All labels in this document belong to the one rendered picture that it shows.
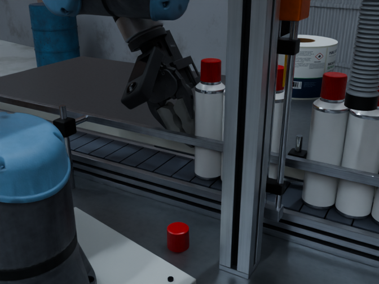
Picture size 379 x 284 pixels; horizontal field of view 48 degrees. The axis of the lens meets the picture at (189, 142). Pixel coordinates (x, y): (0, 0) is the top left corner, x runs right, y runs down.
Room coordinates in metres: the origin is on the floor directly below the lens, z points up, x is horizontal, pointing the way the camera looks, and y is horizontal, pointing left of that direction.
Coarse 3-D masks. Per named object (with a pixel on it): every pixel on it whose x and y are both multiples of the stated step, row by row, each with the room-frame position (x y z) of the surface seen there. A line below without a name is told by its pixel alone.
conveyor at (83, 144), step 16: (80, 144) 0.81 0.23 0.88; (96, 144) 0.81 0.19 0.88; (112, 144) 0.81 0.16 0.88; (128, 144) 0.81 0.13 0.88; (112, 160) 0.74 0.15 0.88; (128, 160) 0.74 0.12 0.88; (144, 160) 0.74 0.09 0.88; (160, 160) 0.74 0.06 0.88; (176, 160) 0.74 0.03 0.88; (192, 160) 0.74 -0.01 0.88; (176, 176) 0.67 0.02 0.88; (192, 176) 0.67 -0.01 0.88; (288, 192) 0.61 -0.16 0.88; (288, 208) 0.57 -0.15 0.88; (304, 208) 0.56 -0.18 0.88; (352, 224) 0.52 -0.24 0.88; (368, 224) 0.52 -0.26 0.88
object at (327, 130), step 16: (336, 80) 0.57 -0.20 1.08; (320, 96) 0.58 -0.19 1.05; (336, 96) 0.57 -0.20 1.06; (320, 112) 0.57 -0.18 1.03; (336, 112) 0.56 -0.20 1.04; (320, 128) 0.56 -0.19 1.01; (336, 128) 0.56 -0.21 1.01; (320, 144) 0.56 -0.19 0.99; (336, 144) 0.56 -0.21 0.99; (320, 160) 0.56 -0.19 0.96; (336, 160) 0.56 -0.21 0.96; (304, 176) 0.59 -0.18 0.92; (320, 176) 0.56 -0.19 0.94; (304, 192) 0.58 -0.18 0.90; (320, 192) 0.56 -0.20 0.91; (336, 192) 0.57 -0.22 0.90; (320, 208) 0.56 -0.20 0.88
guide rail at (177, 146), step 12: (0, 108) 1.00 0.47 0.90; (12, 108) 0.98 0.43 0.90; (24, 108) 0.95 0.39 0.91; (108, 132) 0.83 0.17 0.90; (120, 132) 0.81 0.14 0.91; (132, 132) 0.80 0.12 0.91; (156, 144) 0.77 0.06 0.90; (168, 144) 0.76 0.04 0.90; (180, 144) 0.74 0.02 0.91; (288, 168) 0.64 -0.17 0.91
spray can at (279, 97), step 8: (280, 72) 0.62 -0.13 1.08; (280, 80) 0.62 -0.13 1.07; (280, 88) 0.62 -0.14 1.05; (280, 96) 0.61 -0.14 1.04; (280, 104) 0.61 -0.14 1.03; (280, 112) 0.61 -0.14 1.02; (280, 120) 0.61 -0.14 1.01; (280, 128) 0.61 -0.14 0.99; (272, 136) 0.61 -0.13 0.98; (272, 144) 0.61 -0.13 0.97; (272, 168) 0.61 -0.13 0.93; (272, 176) 0.61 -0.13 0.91
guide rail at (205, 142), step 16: (0, 96) 0.89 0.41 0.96; (48, 112) 0.82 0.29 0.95; (80, 112) 0.78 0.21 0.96; (128, 128) 0.72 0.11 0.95; (144, 128) 0.70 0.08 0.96; (160, 128) 0.69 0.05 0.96; (192, 144) 0.65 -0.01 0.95; (208, 144) 0.64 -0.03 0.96; (272, 160) 0.58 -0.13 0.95; (288, 160) 0.57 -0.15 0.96; (304, 160) 0.56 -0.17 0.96; (336, 176) 0.53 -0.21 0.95; (352, 176) 0.52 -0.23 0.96; (368, 176) 0.51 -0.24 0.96
